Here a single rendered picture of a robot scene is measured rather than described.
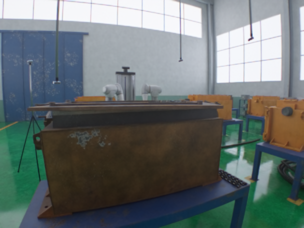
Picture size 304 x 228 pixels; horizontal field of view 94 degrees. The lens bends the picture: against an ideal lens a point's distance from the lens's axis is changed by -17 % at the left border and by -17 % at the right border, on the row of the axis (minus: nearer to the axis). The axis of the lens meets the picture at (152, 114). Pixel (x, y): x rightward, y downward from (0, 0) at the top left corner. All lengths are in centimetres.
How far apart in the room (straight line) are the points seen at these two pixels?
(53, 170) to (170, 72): 1104
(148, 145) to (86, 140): 41
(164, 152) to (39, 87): 961
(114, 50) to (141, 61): 178
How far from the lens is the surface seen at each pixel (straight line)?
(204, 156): 147
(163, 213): 127
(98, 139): 109
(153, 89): 270
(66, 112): 114
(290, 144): 315
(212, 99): 496
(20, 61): 1083
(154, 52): 1145
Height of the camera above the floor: 145
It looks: 7 degrees down
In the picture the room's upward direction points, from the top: straight up
